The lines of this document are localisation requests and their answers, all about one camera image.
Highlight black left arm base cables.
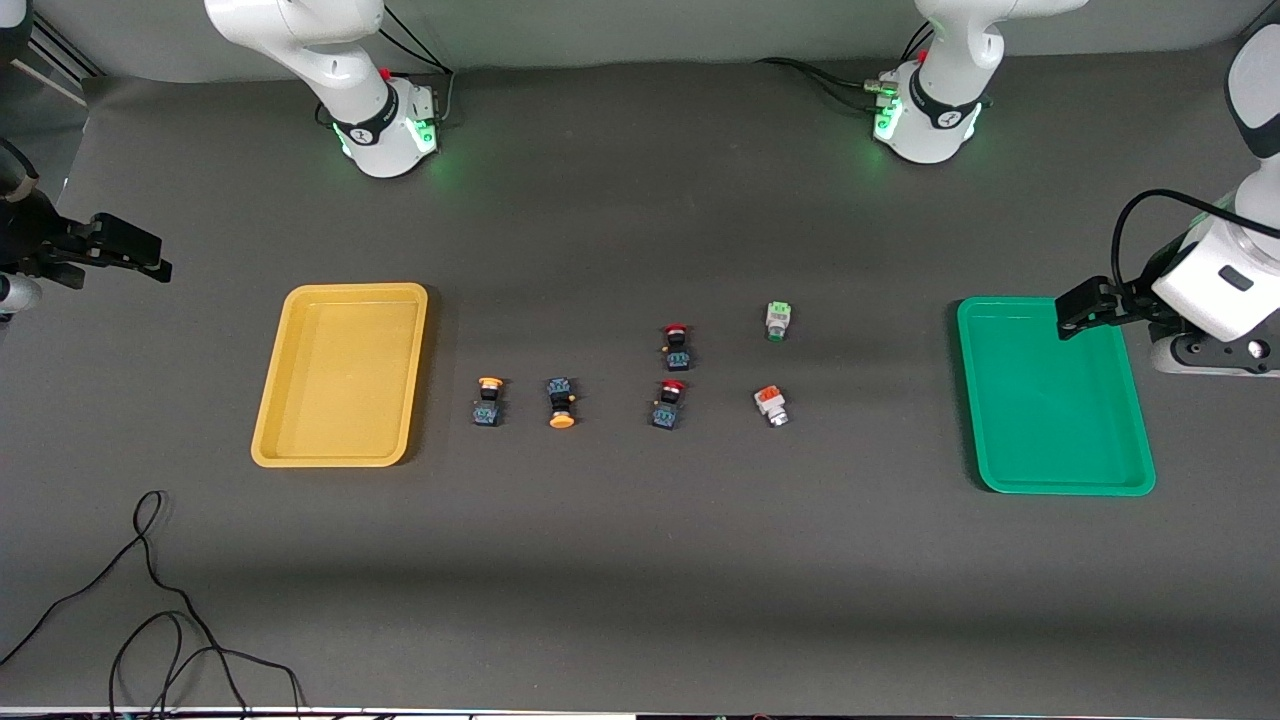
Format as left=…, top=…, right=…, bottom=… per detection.
left=754, top=18, right=937, bottom=107

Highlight metal frame rail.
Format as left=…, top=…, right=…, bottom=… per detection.
left=25, top=12, right=107, bottom=107

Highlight black arm base cables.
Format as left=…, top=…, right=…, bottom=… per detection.
left=754, top=18, right=937, bottom=107
left=375, top=3, right=457, bottom=127

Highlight yellow plastic tray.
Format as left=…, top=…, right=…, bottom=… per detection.
left=250, top=283, right=429, bottom=469

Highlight black right arm base cables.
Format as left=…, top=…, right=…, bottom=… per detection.
left=375, top=3, right=457, bottom=127

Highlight loose black cable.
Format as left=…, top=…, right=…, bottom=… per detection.
left=0, top=489, right=306, bottom=720

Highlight green plastic tray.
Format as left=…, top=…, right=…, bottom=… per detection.
left=957, top=297, right=1157, bottom=497

